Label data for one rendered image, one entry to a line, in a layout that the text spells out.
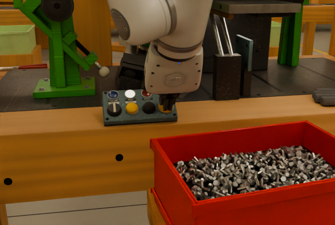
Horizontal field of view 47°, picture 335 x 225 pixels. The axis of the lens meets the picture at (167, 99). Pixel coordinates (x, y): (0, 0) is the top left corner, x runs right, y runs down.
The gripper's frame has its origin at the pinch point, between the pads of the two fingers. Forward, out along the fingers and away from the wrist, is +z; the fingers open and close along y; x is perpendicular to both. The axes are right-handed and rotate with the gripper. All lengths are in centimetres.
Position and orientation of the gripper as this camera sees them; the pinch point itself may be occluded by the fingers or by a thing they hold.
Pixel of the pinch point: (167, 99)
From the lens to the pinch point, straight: 77.7
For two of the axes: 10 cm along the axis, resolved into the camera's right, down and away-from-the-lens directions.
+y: 9.8, -0.6, 1.7
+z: -1.0, 6.1, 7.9
